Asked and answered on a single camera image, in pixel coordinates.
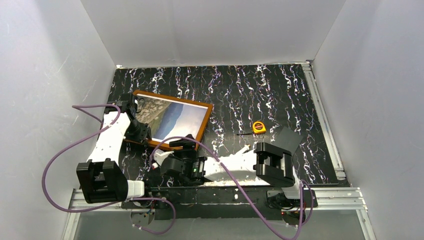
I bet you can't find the aluminium side rail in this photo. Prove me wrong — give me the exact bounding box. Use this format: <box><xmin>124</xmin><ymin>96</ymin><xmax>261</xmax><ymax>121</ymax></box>
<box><xmin>301</xmin><ymin>61</ymin><xmax>347</xmax><ymax>181</ymax></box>

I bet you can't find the yellow tape measure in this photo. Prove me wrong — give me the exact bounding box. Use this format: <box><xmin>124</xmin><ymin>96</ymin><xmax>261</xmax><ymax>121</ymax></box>
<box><xmin>251</xmin><ymin>121</ymin><xmax>267</xmax><ymax>135</ymax></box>

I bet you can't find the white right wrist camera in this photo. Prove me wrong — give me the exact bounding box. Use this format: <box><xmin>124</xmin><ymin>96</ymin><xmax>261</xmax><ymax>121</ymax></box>
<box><xmin>152</xmin><ymin>149</ymin><xmax>174</xmax><ymax>169</ymax></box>

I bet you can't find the aluminium rail base frame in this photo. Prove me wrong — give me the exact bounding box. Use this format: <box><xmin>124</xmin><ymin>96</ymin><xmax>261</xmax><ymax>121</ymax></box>
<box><xmin>62</xmin><ymin>186</ymin><xmax>376</xmax><ymax>240</ymax></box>

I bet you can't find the wooden picture frame with photo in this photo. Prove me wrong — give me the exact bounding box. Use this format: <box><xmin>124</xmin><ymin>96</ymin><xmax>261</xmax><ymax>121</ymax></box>
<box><xmin>127</xmin><ymin>90</ymin><xmax>213</xmax><ymax>150</ymax></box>

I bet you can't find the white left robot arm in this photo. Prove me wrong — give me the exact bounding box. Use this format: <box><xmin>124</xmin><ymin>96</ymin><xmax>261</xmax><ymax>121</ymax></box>
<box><xmin>76</xmin><ymin>93</ymin><xmax>152</xmax><ymax>204</ymax></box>

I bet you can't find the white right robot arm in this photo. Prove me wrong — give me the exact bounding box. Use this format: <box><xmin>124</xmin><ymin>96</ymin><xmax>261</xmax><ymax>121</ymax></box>
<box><xmin>151</xmin><ymin>134</ymin><xmax>301</xmax><ymax>200</ymax></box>

